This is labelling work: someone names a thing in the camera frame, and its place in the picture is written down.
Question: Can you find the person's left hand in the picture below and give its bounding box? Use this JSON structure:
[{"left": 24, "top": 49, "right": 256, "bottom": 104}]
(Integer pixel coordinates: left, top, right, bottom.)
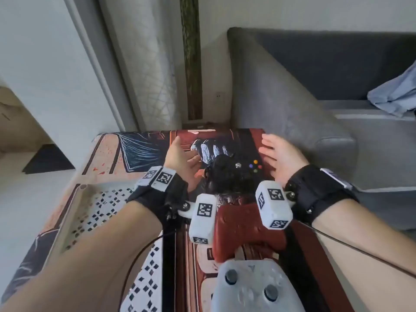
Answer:
[{"left": 163, "top": 136, "right": 205, "bottom": 193}]

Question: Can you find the person's right hand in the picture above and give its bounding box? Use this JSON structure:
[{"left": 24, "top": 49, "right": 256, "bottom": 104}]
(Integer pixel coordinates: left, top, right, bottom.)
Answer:
[{"left": 259, "top": 133, "right": 310, "bottom": 187}]

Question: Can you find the black game controller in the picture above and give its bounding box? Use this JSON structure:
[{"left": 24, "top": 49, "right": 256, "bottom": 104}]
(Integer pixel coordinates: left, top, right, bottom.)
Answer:
[{"left": 203, "top": 155, "right": 264, "bottom": 196}]

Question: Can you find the red game controller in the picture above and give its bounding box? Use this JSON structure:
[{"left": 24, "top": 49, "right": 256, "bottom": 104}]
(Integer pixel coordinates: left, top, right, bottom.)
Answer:
[{"left": 211, "top": 203, "right": 288, "bottom": 264}]

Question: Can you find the white perforated plastic tray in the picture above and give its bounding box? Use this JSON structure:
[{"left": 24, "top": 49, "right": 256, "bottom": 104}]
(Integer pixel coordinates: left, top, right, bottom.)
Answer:
[{"left": 49, "top": 181, "right": 164, "bottom": 312}]

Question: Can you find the white game controller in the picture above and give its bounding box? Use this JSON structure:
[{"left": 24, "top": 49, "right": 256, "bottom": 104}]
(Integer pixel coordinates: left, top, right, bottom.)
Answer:
[{"left": 211, "top": 259, "right": 306, "bottom": 312}]

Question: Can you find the person's left forearm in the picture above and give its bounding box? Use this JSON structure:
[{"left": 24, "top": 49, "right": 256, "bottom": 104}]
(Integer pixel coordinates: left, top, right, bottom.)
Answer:
[{"left": 0, "top": 199, "right": 163, "bottom": 312}]

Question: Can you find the person's right forearm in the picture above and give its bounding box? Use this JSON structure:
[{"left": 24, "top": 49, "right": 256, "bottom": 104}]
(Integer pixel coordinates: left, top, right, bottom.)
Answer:
[{"left": 286, "top": 198, "right": 416, "bottom": 312}]

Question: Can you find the white left marker block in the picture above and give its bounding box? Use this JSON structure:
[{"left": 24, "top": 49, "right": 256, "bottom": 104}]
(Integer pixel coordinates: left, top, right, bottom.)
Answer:
[{"left": 135, "top": 166, "right": 177, "bottom": 192}]

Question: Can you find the white marker block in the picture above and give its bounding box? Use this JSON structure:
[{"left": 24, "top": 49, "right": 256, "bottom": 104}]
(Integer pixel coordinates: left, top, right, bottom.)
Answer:
[
  {"left": 320, "top": 168, "right": 355, "bottom": 192},
  {"left": 135, "top": 166, "right": 177, "bottom": 192}
]

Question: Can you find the table with printed cover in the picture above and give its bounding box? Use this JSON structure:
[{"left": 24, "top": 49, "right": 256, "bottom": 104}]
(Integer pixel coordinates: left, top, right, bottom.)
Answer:
[{"left": 0, "top": 127, "right": 355, "bottom": 312}]

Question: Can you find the grey fabric sofa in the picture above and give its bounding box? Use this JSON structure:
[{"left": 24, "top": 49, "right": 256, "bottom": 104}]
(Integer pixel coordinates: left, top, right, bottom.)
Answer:
[{"left": 226, "top": 27, "right": 416, "bottom": 232}]

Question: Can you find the white right marker block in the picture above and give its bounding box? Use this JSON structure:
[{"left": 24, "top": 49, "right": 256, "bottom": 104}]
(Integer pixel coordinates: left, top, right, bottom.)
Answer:
[{"left": 320, "top": 168, "right": 355, "bottom": 192}]

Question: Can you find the patterned frosted door panel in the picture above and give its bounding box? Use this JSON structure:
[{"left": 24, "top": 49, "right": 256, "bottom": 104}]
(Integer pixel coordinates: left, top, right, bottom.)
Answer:
[{"left": 97, "top": 0, "right": 183, "bottom": 131}]

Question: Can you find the light blue cloth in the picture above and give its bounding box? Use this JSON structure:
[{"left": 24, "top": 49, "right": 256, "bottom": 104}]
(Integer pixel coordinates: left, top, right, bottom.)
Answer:
[{"left": 367, "top": 60, "right": 416, "bottom": 118}]

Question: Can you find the dark floor mat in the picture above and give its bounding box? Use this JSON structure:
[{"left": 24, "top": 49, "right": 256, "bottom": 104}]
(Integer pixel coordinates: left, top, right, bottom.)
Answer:
[{"left": 22, "top": 144, "right": 76, "bottom": 175}]

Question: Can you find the black left wrist strap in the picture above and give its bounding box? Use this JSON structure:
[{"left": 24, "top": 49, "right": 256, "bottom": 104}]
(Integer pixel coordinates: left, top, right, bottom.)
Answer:
[{"left": 127, "top": 172, "right": 190, "bottom": 225}]

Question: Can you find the black wrist strap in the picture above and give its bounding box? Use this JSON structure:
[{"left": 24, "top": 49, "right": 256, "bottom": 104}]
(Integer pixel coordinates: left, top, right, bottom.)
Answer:
[
  {"left": 283, "top": 164, "right": 360, "bottom": 224},
  {"left": 127, "top": 172, "right": 190, "bottom": 225}
]

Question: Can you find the black right wrist strap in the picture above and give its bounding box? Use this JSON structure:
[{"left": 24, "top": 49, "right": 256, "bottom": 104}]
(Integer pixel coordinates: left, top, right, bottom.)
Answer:
[{"left": 283, "top": 164, "right": 360, "bottom": 224}]

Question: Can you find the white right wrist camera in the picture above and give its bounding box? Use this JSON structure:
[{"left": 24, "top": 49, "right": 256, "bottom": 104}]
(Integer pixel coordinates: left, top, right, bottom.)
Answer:
[{"left": 255, "top": 180, "right": 293, "bottom": 231}]

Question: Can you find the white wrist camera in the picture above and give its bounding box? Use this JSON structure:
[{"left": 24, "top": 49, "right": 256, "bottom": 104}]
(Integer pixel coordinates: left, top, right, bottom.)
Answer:
[
  {"left": 255, "top": 180, "right": 293, "bottom": 231},
  {"left": 188, "top": 193, "right": 218, "bottom": 246}
]

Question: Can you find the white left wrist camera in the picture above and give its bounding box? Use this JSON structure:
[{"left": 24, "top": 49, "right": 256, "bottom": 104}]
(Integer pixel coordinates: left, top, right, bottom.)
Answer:
[{"left": 188, "top": 193, "right": 218, "bottom": 246}]

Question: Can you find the dark wooden post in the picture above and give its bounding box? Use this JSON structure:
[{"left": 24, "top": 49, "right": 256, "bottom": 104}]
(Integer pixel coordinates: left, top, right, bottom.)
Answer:
[{"left": 179, "top": 0, "right": 204, "bottom": 121}]

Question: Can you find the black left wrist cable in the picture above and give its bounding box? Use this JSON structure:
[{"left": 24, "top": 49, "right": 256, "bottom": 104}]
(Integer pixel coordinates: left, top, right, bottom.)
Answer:
[{"left": 117, "top": 204, "right": 179, "bottom": 312}]

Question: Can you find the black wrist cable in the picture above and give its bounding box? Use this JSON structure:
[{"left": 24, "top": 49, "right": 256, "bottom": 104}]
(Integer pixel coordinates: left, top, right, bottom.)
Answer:
[
  {"left": 117, "top": 204, "right": 179, "bottom": 312},
  {"left": 292, "top": 219, "right": 416, "bottom": 277}
]

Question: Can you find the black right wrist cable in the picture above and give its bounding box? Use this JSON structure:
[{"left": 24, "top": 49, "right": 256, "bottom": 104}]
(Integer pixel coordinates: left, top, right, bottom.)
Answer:
[{"left": 292, "top": 219, "right": 416, "bottom": 277}]

